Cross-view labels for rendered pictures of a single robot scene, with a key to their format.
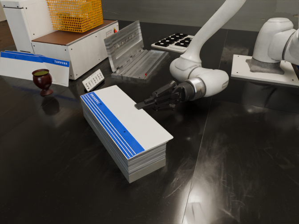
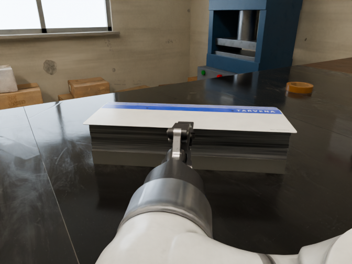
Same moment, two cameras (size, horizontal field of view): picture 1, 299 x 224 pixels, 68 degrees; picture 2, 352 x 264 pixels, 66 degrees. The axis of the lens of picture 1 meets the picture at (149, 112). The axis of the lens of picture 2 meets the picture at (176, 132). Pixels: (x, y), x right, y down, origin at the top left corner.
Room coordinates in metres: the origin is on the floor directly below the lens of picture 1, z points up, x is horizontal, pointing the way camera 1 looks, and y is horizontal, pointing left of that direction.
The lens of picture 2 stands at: (0.94, -0.34, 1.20)
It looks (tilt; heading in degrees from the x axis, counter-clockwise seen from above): 24 degrees down; 128
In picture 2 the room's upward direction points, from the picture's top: straight up
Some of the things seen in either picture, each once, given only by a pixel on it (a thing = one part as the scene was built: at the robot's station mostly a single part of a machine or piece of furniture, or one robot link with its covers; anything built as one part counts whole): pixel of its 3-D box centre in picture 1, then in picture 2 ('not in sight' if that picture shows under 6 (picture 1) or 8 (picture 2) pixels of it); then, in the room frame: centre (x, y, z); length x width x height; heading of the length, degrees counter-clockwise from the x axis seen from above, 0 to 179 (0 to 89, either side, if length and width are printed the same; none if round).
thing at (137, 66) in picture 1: (143, 62); not in sight; (1.30, 0.04, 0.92); 0.44 x 0.21 x 0.04; 160
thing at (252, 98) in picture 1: (258, 78); not in sight; (1.14, -0.62, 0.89); 0.67 x 0.45 x 0.03; 161
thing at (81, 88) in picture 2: not in sight; (88, 87); (-1.71, 1.41, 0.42); 0.41 x 0.36 x 0.15; 71
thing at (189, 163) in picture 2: (164, 95); (179, 149); (0.73, -0.06, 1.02); 0.11 x 0.04 x 0.01; 123
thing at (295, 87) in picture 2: not in sight; (299, 87); (0.66, 0.86, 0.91); 0.10 x 0.10 x 0.02
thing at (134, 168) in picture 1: (118, 127); (187, 134); (0.62, 0.11, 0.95); 0.40 x 0.13 x 0.10; 32
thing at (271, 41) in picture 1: (274, 39); not in sight; (1.24, -0.69, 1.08); 0.18 x 0.16 x 0.22; 39
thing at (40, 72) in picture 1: (43, 82); not in sight; (0.96, 0.51, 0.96); 0.09 x 0.09 x 0.11
